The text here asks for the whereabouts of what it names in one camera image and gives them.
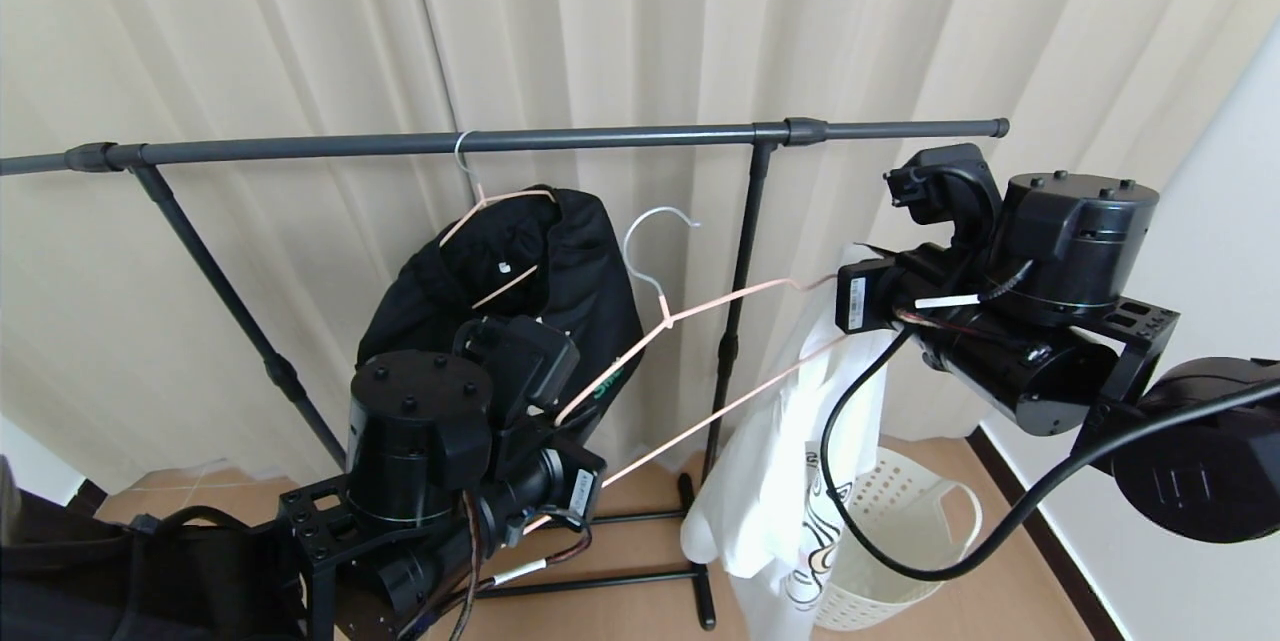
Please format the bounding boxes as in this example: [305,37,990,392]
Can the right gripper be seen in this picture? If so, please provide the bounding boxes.
[835,243,1001,334]

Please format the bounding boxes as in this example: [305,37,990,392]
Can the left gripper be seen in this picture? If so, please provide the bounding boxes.
[488,439,609,544]

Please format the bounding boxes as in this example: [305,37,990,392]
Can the pink clothes hanger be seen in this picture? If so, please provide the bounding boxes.
[525,206,851,534]
[440,131,557,310]

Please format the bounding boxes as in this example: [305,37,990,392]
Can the white printed T-shirt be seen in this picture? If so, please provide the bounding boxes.
[680,241,896,641]

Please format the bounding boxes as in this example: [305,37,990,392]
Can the black printed shorts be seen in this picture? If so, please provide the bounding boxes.
[357,186,646,442]

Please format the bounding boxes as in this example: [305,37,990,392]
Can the white laundry basket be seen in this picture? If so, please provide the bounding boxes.
[815,446,986,632]

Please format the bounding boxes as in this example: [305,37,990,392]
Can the black clothes rack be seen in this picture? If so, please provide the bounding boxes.
[0,117,1011,632]

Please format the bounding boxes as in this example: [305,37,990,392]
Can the beige curtain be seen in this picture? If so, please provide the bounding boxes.
[0,0,1280,497]

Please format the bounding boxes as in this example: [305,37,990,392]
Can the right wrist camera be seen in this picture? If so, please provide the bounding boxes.
[883,143,1004,247]

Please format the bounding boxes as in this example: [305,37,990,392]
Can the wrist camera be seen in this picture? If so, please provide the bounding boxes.
[883,143,1004,247]
[455,314,581,422]

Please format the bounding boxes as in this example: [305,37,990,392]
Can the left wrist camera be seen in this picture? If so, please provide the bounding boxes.
[455,314,581,422]

